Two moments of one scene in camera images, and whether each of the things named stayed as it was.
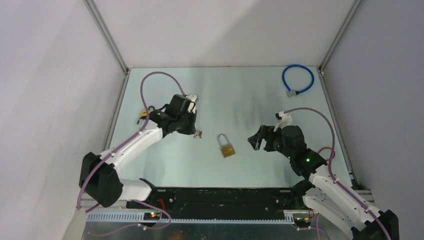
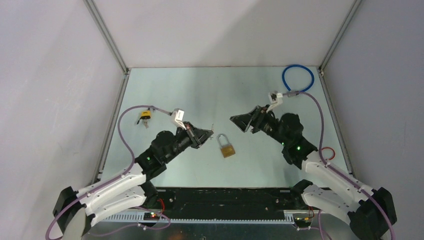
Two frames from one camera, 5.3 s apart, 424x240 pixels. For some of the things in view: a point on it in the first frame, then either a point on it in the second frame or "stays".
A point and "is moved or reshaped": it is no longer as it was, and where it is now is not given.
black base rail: x=220 y=200 stays
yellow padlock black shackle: x=143 y=113 stays
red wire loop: x=328 y=147 stays
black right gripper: x=269 y=133 → x=253 y=119
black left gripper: x=191 y=129 → x=197 y=136
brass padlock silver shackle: x=227 y=150 stays
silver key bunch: x=199 y=133 is moved or reshaped
